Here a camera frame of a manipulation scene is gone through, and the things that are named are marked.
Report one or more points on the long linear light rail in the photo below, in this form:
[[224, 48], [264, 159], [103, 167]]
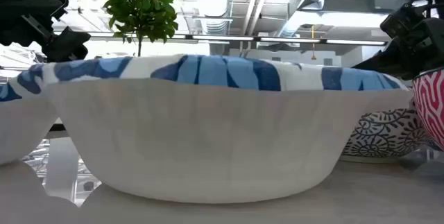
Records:
[[222, 38]]

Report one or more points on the green leafy plant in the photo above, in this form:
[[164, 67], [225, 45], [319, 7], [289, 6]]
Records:
[[142, 9]]

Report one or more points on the blue-rimmed white paper bowl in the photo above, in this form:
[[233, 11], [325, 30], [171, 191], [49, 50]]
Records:
[[208, 140], [21, 127]]

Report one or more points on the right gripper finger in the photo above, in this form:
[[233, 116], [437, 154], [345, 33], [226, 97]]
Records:
[[388, 61]]

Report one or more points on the yellow hanging pendant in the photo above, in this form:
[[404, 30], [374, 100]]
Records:
[[313, 57]]

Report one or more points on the pink patterned small bowl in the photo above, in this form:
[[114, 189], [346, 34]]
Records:
[[431, 102]]

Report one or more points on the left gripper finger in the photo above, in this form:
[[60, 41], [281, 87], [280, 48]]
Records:
[[73, 38], [67, 54]]

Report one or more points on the black spiral patterned bowl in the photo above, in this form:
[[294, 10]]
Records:
[[381, 134]]

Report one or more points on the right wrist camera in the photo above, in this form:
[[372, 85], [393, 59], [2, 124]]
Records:
[[402, 21]]

